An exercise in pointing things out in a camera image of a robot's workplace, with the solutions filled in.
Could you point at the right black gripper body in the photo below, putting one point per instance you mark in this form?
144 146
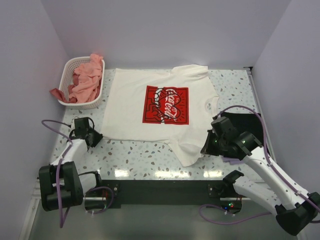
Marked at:
221 141

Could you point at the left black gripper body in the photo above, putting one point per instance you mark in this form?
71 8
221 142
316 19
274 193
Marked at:
90 129

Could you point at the white t-shirt red print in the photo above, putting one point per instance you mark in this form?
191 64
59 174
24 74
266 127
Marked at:
173 107

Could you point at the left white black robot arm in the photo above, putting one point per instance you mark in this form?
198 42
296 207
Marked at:
61 186

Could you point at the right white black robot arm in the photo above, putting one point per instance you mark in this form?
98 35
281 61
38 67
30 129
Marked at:
293 206

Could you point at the folded lavender t-shirt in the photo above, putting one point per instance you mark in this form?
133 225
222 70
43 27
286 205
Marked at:
232 161

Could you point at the folded black t-shirt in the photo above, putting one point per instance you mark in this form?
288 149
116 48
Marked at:
250 122

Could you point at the pink crumpled t-shirt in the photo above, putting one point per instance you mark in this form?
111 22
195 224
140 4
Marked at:
86 81

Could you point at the white plastic laundry basket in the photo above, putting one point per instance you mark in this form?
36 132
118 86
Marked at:
67 79

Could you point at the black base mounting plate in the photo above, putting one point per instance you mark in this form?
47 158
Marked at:
164 192

